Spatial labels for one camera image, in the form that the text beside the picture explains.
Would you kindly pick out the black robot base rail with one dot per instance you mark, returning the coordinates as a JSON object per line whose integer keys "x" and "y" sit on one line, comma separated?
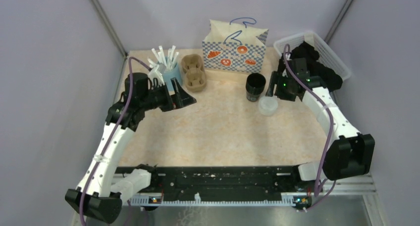
{"x": 222, "y": 186}

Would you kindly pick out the blue straw holder cup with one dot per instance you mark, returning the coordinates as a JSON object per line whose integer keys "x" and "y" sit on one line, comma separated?
{"x": 169, "y": 74}

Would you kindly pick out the white plastic basket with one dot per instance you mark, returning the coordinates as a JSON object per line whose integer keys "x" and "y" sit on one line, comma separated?
{"x": 321, "y": 60}

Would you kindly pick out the cardboard cup carrier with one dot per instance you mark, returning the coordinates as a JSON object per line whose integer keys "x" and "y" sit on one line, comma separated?
{"x": 193, "y": 69}

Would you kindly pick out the stack of black cups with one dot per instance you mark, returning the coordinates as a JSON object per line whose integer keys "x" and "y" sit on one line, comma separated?
{"x": 255, "y": 84}

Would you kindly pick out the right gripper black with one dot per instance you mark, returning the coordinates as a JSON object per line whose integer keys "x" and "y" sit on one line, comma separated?
{"x": 281, "y": 78}

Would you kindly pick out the checkered paper takeout bag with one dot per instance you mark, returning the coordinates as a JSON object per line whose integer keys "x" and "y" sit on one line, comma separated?
{"x": 235, "y": 46}

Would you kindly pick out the stack of white lids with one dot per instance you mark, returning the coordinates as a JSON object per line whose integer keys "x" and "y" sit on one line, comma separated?
{"x": 267, "y": 106}

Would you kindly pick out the black cloth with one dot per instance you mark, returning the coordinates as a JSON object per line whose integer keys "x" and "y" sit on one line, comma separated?
{"x": 301, "y": 64}

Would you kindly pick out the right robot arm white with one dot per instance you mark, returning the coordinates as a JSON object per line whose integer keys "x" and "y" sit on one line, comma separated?
{"x": 347, "y": 152}

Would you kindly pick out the white wrapped straws bundle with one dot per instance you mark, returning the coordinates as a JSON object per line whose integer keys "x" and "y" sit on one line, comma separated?
{"x": 168, "y": 59}

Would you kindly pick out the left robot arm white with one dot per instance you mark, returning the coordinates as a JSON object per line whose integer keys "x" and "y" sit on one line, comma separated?
{"x": 95, "y": 196}

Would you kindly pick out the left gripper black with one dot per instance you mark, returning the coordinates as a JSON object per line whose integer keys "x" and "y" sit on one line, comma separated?
{"x": 182, "y": 98}

